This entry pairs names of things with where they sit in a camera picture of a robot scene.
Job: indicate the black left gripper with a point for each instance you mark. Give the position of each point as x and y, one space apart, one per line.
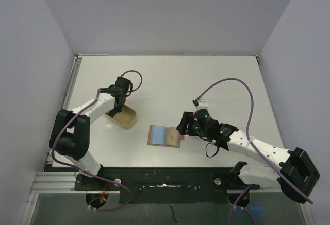
117 109

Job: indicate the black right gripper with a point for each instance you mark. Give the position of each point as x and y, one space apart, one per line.
187 126

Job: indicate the gold credit card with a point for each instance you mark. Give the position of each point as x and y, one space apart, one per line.
172 137

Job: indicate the tan leather card holder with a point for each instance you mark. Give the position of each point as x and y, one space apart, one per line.
157 137

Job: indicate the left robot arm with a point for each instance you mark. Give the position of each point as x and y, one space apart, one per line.
70 137

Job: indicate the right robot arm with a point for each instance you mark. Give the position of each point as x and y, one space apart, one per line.
292 171

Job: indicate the wooden card tray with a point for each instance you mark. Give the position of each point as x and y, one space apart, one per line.
125 119

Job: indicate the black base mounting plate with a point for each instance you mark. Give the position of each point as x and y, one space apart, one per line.
187 185

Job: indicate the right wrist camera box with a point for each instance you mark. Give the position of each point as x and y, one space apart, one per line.
200 104

